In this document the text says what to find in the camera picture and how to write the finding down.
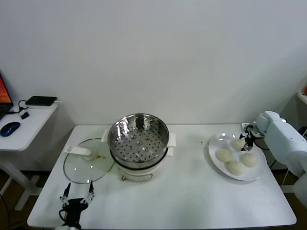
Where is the perforated steel steamer basket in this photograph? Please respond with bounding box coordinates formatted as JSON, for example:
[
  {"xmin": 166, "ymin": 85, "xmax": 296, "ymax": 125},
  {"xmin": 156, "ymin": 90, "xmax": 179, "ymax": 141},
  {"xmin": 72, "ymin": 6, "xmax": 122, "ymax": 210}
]
[{"xmin": 101, "ymin": 113, "xmax": 177, "ymax": 170}]

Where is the glass lid with white handle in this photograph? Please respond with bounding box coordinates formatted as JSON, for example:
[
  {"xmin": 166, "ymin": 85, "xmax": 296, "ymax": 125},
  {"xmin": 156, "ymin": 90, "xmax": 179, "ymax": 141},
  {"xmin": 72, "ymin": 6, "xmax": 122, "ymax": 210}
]
[{"xmin": 63, "ymin": 138, "xmax": 116, "ymax": 184}]

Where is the black desk cable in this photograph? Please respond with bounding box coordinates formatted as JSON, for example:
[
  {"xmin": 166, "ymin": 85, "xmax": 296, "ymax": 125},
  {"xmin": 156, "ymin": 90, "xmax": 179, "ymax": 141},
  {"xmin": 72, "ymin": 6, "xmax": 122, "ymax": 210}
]
[{"xmin": 7, "ymin": 99, "xmax": 31, "ymax": 115}]

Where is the white round plate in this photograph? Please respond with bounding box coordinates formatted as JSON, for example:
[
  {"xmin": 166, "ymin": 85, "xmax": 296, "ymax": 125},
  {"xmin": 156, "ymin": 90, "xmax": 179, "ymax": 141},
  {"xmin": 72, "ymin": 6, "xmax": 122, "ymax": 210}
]
[{"xmin": 203, "ymin": 132, "xmax": 268, "ymax": 182}]

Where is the blue computer mouse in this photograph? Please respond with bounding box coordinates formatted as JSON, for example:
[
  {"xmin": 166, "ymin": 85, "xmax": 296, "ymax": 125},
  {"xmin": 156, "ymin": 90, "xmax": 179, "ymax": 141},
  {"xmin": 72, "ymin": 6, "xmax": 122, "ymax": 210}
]
[{"xmin": 0, "ymin": 121, "xmax": 21, "ymax": 137}]

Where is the white hanging cable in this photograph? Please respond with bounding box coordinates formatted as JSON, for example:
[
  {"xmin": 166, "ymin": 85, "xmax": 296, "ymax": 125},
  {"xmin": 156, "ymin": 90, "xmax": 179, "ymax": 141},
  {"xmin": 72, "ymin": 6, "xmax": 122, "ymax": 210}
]
[{"xmin": 282, "ymin": 167, "xmax": 291, "ymax": 187}]

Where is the white shelf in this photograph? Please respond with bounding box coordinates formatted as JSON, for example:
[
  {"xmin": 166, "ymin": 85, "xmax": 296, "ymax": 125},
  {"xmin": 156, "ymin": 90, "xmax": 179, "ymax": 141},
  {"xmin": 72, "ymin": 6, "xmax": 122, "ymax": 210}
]
[{"xmin": 296, "ymin": 92, "xmax": 307, "ymax": 106}]

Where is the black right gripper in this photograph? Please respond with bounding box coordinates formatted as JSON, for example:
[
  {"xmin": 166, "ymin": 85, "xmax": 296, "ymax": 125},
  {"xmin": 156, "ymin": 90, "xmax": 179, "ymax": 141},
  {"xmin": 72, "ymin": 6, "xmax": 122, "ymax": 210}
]
[{"xmin": 239, "ymin": 128, "xmax": 259, "ymax": 152}]

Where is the laptop with red screen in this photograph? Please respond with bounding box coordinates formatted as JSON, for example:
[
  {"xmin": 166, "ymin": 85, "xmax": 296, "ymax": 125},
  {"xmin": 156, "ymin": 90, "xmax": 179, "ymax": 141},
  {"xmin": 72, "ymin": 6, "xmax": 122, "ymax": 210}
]
[{"xmin": 0, "ymin": 70, "xmax": 14, "ymax": 120}]

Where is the white floor stand foot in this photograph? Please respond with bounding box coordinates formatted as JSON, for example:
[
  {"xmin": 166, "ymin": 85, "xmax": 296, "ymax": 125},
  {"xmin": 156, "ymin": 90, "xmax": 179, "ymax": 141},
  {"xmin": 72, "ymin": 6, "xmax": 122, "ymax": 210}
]
[{"xmin": 280, "ymin": 184, "xmax": 303, "ymax": 194}]

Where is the white steamed baozi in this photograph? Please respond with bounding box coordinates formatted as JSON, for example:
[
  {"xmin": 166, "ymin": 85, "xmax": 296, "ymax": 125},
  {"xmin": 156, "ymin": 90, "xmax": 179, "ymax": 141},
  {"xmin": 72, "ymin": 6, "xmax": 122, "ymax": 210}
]
[
  {"xmin": 216, "ymin": 149, "xmax": 234, "ymax": 163},
  {"xmin": 240, "ymin": 153, "xmax": 259, "ymax": 167},
  {"xmin": 226, "ymin": 160, "xmax": 245, "ymax": 175},
  {"xmin": 230, "ymin": 138, "xmax": 247, "ymax": 151}
]

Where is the black flat box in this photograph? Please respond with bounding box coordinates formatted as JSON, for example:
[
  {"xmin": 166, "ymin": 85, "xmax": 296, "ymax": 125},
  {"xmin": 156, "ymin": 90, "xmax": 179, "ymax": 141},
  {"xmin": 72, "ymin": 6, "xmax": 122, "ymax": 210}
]
[{"xmin": 25, "ymin": 96, "xmax": 58, "ymax": 106}]

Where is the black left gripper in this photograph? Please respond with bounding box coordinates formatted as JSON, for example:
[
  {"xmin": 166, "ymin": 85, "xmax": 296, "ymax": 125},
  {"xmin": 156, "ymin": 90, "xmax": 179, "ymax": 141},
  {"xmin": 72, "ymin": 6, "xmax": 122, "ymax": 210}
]
[{"xmin": 59, "ymin": 180, "xmax": 96, "ymax": 222}]

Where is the white side desk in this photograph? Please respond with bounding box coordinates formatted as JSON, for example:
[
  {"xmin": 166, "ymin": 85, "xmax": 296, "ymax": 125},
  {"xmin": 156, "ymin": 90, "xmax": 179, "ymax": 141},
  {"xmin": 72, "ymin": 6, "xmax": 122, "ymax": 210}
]
[{"xmin": 0, "ymin": 102, "xmax": 59, "ymax": 211}]

